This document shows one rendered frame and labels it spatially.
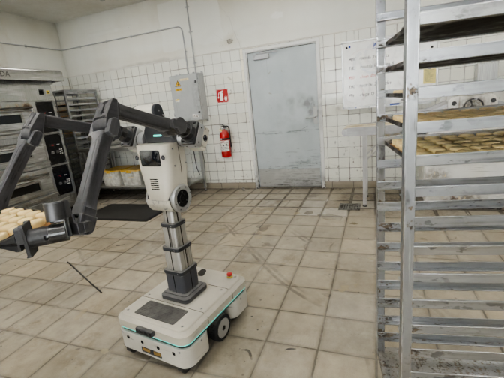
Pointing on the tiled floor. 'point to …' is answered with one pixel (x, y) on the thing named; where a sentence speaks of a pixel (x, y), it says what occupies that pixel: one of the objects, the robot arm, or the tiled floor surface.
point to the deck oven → (48, 157)
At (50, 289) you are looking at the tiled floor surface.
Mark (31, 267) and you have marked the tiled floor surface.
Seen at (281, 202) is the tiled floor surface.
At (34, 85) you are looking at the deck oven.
